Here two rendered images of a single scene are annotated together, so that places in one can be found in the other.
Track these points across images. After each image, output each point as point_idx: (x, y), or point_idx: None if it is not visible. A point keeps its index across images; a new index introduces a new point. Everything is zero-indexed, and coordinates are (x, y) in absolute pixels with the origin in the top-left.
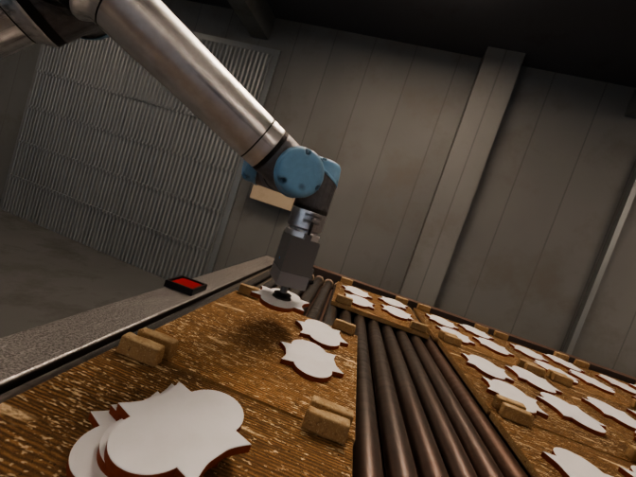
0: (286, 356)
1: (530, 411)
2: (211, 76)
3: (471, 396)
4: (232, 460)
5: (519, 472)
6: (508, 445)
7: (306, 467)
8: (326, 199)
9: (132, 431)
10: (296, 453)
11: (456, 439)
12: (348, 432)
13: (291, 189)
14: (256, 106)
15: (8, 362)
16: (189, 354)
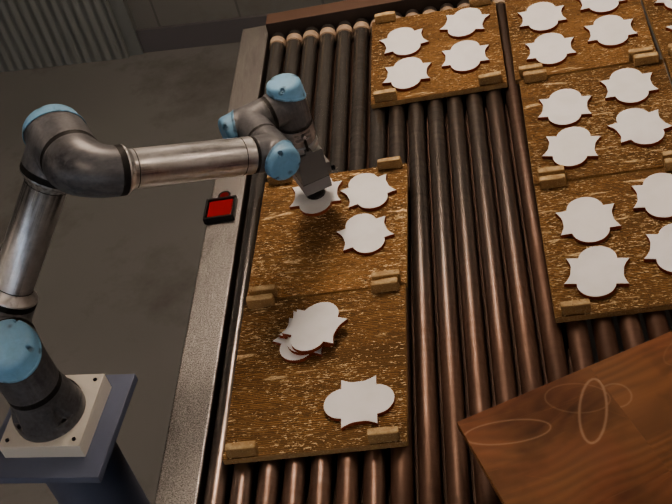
0: (346, 245)
1: (577, 163)
2: (203, 166)
3: None
4: (343, 327)
5: (533, 238)
6: None
7: (379, 312)
8: (304, 115)
9: (297, 339)
10: (373, 308)
11: (490, 236)
12: (402, 279)
13: (285, 178)
14: (232, 153)
15: (208, 342)
16: (284, 285)
